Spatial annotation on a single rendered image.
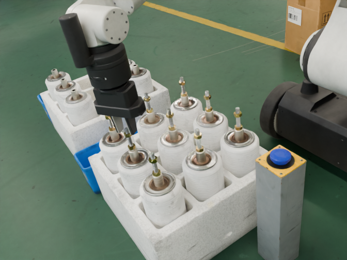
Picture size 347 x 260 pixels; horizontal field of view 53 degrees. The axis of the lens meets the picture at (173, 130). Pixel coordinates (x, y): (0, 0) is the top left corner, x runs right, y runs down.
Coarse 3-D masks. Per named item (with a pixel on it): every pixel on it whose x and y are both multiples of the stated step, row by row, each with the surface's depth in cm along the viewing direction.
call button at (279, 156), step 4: (272, 152) 68; (276, 152) 68; (280, 152) 68; (284, 152) 68; (288, 152) 67; (272, 156) 67; (276, 156) 67; (280, 156) 67; (284, 156) 67; (288, 156) 67; (272, 160) 67; (276, 160) 66; (280, 160) 66; (284, 160) 66; (288, 160) 66; (276, 164) 67; (280, 164) 67; (284, 164) 67
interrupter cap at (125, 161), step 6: (138, 150) 88; (144, 150) 88; (126, 156) 87; (144, 156) 86; (120, 162) 85; (126, 162) 85; (132, 162) 85; (138, 162) 84; (144, 162) 84; (126, 168) 84; (132, 168) 83
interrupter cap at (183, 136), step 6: (168, 132) 93; (180, 132) 92; (186, 132) 91; (162, 138) 91; (168, 138) 91; (180, 138) 90; (186, 138) 89; (168, 144) 88; (174, 144) 88; (180, 144) 87
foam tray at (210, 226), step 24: (96, 168) 97; (120, 192) 87; (240, 192) 83; (120, 216) 96; (144, 216) 80; (192, 216) 78; (216, 216) 81; (240, 216) 87; (144, 240) 80; (168, 240) 75; (192, 240) 80; (216, 240) 86
